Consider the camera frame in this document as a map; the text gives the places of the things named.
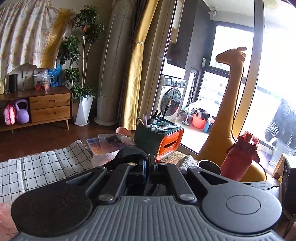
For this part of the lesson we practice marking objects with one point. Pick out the floral cream curtain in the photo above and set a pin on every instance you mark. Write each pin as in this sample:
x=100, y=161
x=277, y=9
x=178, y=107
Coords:
x=23, y=34

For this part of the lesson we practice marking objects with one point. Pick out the pink bowl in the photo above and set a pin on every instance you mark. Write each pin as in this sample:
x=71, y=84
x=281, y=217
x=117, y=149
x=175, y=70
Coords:
x=123, y=131

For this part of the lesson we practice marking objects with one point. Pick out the washing machine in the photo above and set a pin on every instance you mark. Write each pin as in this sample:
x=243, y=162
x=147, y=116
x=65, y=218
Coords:
x=172, y=102

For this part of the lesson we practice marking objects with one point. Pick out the purple kettlebell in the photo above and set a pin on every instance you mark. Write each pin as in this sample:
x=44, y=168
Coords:
x=22, y=113

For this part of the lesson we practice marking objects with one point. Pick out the shell shaped beige decor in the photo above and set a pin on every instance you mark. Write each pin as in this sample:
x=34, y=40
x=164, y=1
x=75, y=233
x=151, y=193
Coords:
x=25, y=74

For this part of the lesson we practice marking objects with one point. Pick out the green orange organizer box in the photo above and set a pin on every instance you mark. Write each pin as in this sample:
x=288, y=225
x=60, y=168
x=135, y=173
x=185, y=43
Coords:
x=171, y=143

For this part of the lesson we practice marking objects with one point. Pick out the white red print plastic bag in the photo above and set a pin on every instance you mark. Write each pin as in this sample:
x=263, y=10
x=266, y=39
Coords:
x=101, y=160

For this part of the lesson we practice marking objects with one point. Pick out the clear bag with red items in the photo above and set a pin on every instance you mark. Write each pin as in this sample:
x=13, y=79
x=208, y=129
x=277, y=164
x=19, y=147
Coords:
x=41, y=81

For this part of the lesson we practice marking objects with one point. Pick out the beige tower air conditioner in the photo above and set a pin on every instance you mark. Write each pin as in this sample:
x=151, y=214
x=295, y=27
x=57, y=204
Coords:
x=108, y=81

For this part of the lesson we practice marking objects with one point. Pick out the pink toy case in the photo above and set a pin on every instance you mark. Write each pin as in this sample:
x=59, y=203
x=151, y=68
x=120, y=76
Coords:
x=9, y=115

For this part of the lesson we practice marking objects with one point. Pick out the yellow curtain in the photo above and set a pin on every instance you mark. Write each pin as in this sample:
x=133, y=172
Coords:
x=134, y=92

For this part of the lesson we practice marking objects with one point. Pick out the black makeup brush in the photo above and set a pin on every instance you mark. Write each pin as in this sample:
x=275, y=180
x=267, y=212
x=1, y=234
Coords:
x=167, y=105

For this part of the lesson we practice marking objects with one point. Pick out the dark leaf print clothing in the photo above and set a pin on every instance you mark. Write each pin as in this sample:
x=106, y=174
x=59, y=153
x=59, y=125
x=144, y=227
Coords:
x=282, y=125

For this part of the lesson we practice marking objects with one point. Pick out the wooden cabinet with drawers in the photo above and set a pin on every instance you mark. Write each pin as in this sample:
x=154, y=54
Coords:
x=49, y=113

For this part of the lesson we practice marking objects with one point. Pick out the blue plastic bag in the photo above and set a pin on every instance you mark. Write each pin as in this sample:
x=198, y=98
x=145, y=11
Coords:
x=55, y=76

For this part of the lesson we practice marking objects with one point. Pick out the red water bottle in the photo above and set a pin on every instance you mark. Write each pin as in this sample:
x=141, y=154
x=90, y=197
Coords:
x=238, y=160

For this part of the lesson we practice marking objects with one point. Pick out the yellow giraffe plush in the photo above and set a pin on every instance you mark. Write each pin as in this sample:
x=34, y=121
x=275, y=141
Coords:
x=229, y=97

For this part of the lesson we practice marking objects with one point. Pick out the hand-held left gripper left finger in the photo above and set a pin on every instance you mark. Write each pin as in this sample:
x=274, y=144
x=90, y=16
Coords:
x=143, y=169

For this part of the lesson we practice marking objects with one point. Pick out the checked white tablecloth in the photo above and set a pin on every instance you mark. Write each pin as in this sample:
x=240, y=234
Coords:
x=34, y=171

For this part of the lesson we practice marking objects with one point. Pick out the white security camera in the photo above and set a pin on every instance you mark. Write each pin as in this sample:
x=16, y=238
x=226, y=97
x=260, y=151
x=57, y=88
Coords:
x=213, y=11

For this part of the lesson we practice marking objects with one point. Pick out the potted plant in white pot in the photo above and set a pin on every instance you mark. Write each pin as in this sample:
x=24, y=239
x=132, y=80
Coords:
x=82, y=111

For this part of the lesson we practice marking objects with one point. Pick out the pale cosmetic tube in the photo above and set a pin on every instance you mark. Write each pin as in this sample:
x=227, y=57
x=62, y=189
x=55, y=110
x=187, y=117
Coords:
x=145, y=119

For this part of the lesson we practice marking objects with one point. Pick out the clear plastic organizer box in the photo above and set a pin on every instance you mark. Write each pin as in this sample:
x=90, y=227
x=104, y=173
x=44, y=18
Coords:
x=93, y=146

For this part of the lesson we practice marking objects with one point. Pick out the white knitted cloth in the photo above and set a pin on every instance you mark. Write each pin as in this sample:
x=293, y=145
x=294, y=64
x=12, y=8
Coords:
x=189, y=161

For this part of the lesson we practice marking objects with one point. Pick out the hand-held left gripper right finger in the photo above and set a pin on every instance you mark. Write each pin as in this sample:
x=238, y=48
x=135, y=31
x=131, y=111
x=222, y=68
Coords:
x=152, y=166

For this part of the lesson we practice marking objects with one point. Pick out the red bucket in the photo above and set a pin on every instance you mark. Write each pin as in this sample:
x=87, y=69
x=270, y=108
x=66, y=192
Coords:
x=198, y=121

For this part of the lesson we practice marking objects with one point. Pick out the pink bath pouf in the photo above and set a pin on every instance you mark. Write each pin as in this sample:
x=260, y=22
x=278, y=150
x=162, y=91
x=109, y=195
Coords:
x=5, y=217

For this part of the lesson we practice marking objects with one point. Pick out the black cylinder speaker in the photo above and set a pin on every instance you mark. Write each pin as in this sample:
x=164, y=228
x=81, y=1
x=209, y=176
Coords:
x=13, y=83

